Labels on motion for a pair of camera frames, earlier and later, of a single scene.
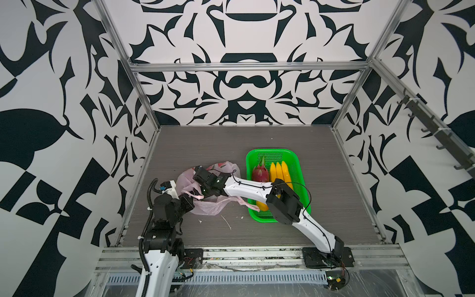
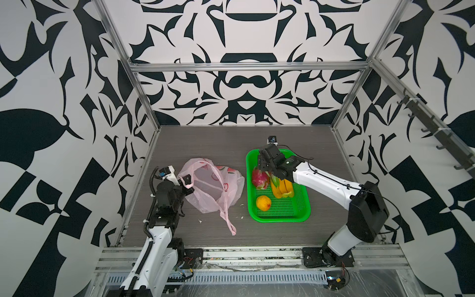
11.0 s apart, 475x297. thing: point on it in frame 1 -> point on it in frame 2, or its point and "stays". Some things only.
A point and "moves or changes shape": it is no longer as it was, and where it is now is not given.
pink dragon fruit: [260, 172] stays
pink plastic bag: [188, 184] moves or changes shape
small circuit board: [336, 279] stays
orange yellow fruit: [261, 206] stays
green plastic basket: [291, 158] stays
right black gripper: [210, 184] -> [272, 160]
